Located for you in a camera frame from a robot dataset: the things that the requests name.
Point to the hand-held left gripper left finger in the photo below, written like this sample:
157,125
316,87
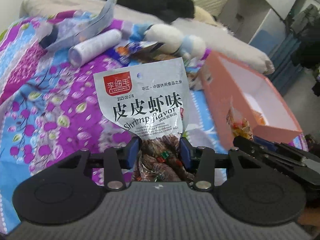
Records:
132,152

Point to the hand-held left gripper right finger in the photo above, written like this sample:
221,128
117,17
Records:
186,152

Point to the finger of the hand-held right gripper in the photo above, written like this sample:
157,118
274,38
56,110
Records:
250,147
265,142

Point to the clear candy snack bag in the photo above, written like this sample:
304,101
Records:
240,125

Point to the small orange snack bag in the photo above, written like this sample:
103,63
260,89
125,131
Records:
260,117

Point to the pink cardboard box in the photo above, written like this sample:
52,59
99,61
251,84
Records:
220,100

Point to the grey shrimp snack bag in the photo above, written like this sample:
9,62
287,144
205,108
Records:
140,92

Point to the pile of snack packets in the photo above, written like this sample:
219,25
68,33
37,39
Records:
127,53

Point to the blue curtain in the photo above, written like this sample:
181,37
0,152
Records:
285,62

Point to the hanging black clothes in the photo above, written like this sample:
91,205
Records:
307,52

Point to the purple floral bedsheet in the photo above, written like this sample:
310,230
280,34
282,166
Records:
45,100

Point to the grey duvet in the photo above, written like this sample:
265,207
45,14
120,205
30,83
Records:
232,45

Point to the white cylindrical bottle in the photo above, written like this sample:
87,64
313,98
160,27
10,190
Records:
95,46

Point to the white blue plush toy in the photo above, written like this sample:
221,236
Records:
165,36

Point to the hanging grey jacket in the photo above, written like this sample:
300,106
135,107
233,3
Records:
305,17

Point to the white grey wardrobe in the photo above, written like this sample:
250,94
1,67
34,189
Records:
250,5

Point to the beige pillow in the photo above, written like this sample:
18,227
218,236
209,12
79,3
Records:
203,15

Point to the clear plastic bag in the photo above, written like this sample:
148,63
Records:
100,17

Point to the bottle with dark blue cap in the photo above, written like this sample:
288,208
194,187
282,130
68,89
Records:
50,37

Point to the black clothing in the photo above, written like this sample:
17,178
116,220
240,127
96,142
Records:
155,0

